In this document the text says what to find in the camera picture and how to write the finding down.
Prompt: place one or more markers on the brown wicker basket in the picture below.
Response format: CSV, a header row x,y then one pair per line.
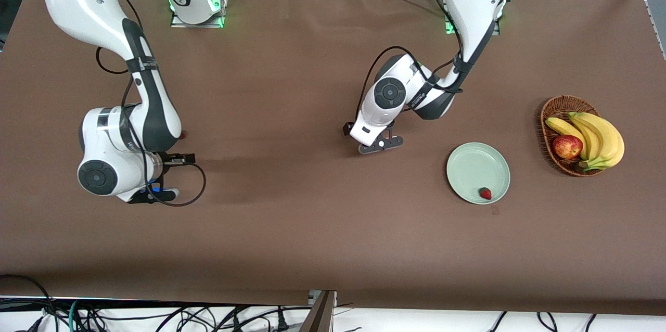
x,y
559,108

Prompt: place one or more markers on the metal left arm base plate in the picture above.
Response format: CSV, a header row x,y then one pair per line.
x,y
451,32

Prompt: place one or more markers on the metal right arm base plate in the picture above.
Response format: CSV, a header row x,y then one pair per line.
x,y
197,25

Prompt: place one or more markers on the pale green round plate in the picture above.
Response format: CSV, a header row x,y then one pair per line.
x,y
471,168

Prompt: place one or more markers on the aluminium frame post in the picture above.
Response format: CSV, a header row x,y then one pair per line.
x,y
320,316

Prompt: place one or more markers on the red yellow apple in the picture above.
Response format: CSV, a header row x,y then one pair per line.
x,y
567,147

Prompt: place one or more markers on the yellow banana bunch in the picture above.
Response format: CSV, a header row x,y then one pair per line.
x,y
606,139

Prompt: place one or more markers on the brown table cover sheet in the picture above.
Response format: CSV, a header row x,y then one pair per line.
x,y
333,217

